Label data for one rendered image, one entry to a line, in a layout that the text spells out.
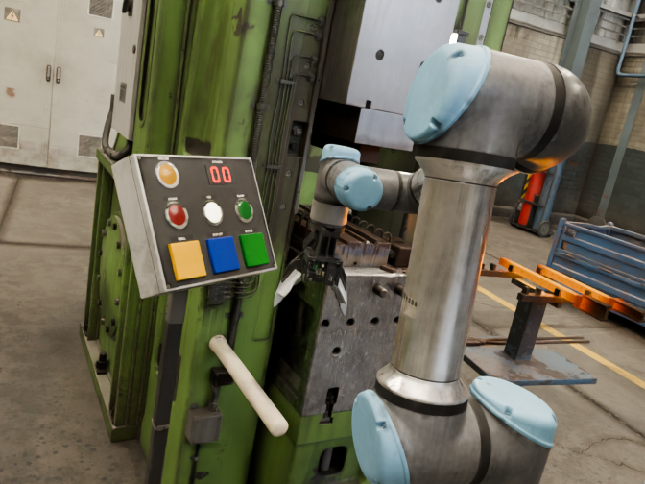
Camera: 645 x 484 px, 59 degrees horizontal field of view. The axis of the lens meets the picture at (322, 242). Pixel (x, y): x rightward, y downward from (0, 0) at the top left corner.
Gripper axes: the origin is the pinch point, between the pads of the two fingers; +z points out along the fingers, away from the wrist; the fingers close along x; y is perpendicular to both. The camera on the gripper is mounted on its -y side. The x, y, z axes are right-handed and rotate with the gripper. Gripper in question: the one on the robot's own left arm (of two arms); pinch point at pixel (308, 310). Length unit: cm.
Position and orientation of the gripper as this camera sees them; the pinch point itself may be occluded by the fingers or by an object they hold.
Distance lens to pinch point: 122.9
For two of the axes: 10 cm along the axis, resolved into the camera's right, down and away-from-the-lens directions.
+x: 9.7, 1.4, 1.8
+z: -1.8, 9.5, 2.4
